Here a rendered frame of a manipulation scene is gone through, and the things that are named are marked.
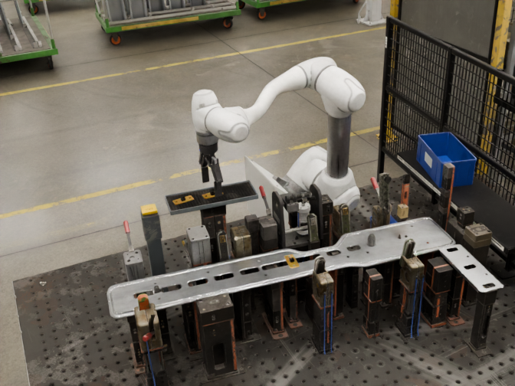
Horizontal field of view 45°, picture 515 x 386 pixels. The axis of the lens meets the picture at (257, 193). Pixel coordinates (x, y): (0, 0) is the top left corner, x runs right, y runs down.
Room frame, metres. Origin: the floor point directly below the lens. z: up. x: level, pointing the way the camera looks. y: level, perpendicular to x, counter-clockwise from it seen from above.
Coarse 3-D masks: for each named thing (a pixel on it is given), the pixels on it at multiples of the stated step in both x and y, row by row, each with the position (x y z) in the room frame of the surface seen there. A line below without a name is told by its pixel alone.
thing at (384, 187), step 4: (380, 176) 2.26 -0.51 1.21; (384, 176) 2.26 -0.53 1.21; (388, 176) 2.24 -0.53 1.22; (380, 180) 2.26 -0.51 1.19; (384, 180) 2.24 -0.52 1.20; (388, 180) 2.23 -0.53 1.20; (380, 184) 2.26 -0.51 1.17; (384, 184) 2.26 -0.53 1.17; (388, 184) 2.26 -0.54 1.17; (380, 188) 2.26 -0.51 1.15; (384, 188) 2.26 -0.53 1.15; (388, 188) 2.25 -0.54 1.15; (380, 192) 2.25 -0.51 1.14; (384, 192) 2.26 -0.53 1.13; (388, 192) 2.25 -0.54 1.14; (380, 196) 2.25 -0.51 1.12; (384, 196) 2.25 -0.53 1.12; (388, 196) 2.25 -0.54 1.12; (380, 200) 2.25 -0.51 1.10; (384, 200) 2.25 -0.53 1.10; (388, 200) 2.25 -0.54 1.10; (380, 204) 2.25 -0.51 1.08; (388, 204) 2.24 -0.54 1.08; (388, 208) 2.24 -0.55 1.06; (388, 212) 2.24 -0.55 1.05
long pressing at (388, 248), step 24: (360, 240) 2.11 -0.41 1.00; (384, 240) 2.10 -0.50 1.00; (432, 240) 2.08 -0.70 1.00; (216, 264) 1.99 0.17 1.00; (240, 264) 1.98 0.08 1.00; (264, 264) 1.98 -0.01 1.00; (312, 264) 1.96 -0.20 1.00; (336, 264) 1.95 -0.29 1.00; (360, 264) 1.95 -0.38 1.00; (120, 288) 1.87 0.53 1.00; (144, 288) 1.86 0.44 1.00; (192, 288) 1.85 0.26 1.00; (216, 288) 1.84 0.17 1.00; (240, 288) 1.84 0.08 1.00; (120, 312) 1.73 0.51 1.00
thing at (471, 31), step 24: (408, 0) 4.97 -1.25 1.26; (432, 0) 4.68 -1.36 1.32; (456, 0) 4.43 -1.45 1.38; (480, 0) 4.22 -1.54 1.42; (504, 0) 3.98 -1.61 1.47; (408, 24) 4.94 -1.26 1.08; (432, 24) 4.67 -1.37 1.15; (456, 24) 4.42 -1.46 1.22; (480, 24) 4.20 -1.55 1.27; (504, 24) 3.98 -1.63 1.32; (432, 48) 4.64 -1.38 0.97; (480, 48) 4.17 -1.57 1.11; (504, 48) 3.99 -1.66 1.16; (408, 120) 4.85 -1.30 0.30
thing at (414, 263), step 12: (408, 264) 1.88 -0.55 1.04; (420, 264) 1.87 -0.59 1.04; (408, 276) 1.88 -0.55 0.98; (420, 276) 1.86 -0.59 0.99; (408, 288) 1.86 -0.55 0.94; (420, 288) 1.86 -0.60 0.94; (408, 300) 1.87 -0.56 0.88; (420, 300) 1.86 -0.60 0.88; (408, 312) 1.87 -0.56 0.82; (396, 324) 1.92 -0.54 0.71; (408, 324) 1.86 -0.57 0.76; (408, 336) 1.85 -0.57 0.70
